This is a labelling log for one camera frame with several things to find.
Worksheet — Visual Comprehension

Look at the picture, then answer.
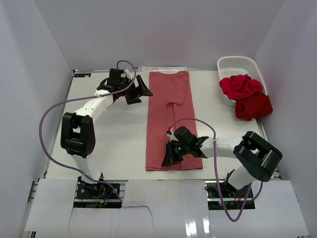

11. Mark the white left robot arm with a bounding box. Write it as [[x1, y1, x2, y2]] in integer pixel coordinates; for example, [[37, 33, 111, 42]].
[[60, 68, 153, 198]]

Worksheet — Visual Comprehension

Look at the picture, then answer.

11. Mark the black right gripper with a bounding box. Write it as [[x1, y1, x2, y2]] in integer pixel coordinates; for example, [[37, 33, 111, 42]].
[[162, 141, 190, 167]]

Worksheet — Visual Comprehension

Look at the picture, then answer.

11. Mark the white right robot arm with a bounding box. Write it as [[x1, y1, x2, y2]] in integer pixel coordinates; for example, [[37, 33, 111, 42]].
[[161, 126, 283, 198]]

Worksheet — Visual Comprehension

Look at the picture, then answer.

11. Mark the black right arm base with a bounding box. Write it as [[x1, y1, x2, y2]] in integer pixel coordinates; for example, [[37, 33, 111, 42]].
[[205, 181, 255, 211]]

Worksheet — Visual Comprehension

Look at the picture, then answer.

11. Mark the black table label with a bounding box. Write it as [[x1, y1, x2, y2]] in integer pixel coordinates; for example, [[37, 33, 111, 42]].
[[73, 73, 91, 78]]

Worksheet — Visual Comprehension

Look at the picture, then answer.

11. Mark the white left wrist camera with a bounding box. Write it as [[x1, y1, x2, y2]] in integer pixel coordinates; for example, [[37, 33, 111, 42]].
[[124, 68, 137, 82]]

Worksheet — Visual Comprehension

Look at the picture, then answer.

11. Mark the salmon pink t shirt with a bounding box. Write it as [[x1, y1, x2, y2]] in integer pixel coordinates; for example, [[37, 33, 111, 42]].
[[146, 71, 203, 171]]

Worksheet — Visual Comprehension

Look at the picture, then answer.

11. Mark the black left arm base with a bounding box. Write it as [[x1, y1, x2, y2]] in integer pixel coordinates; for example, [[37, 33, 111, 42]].
[[73, 181, 122, 209]]

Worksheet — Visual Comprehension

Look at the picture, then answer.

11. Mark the red t shirt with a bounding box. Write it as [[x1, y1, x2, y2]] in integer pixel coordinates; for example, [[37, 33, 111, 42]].
[[219, 74, 273, 121]]

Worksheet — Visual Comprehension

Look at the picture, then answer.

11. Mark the white plastic basket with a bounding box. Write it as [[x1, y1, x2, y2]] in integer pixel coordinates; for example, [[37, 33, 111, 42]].
[[217, 56, 267, 107]]

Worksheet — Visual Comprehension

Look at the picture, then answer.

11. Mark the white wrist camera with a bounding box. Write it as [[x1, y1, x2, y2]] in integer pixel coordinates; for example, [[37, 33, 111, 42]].
[[124, 68, 137, 82], [166, 127, 177, 140]]

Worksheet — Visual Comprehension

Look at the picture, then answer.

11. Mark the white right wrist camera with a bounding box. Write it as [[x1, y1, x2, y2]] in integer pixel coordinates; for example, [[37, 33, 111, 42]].
[[166, 127, 177, 140]]

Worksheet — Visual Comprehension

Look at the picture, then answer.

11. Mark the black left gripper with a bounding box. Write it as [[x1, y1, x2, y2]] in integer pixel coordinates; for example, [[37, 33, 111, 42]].
[[118, 75, 152, 105]]

